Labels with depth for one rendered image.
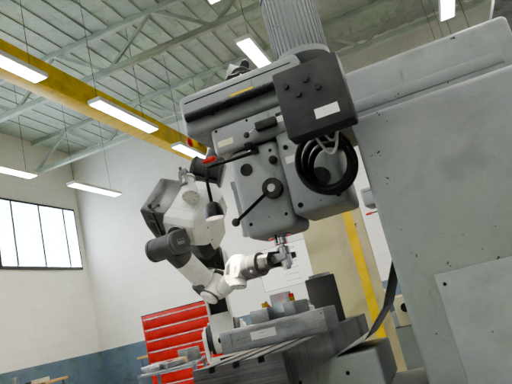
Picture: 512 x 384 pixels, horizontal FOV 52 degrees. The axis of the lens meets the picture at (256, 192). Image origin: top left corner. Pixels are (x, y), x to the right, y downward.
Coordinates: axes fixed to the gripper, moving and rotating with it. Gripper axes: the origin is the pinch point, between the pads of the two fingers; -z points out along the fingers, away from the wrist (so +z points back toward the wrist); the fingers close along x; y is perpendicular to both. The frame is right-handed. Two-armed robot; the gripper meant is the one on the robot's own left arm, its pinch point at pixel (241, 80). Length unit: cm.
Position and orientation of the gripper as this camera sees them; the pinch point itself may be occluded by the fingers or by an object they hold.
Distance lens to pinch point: 205.3
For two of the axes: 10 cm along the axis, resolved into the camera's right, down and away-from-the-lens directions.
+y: -2.6, -9.2, -2.9
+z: -0.2, -3.0, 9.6
